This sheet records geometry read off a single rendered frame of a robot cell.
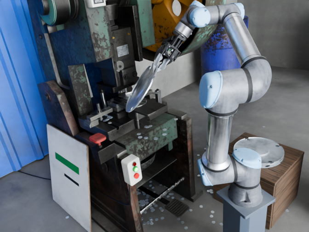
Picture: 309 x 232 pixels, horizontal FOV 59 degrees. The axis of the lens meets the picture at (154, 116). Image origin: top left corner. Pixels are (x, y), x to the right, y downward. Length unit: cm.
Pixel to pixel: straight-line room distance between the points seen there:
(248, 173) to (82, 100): 100
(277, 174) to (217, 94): 89
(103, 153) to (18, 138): 144
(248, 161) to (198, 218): 78
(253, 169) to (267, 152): 58
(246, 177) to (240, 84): 47
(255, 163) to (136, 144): 60
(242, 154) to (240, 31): 49
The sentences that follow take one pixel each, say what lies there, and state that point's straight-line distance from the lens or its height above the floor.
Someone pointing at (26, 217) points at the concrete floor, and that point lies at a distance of 219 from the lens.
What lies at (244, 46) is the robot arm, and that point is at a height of 113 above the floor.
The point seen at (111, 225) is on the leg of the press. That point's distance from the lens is 185.
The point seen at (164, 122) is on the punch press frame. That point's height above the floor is 64.
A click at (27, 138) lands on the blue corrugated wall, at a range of 265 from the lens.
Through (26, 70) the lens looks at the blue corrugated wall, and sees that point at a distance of 251.
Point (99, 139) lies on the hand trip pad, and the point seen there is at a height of 76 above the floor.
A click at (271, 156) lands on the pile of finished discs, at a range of 175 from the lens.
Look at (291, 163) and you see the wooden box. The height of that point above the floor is 35.
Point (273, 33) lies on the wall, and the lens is 459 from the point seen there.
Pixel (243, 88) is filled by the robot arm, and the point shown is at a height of 104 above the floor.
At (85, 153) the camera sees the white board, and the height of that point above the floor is 53.
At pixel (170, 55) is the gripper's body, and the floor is 106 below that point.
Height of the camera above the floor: 136
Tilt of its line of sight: 26 degrees down
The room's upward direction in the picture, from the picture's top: 7 degrees counter-clockwise
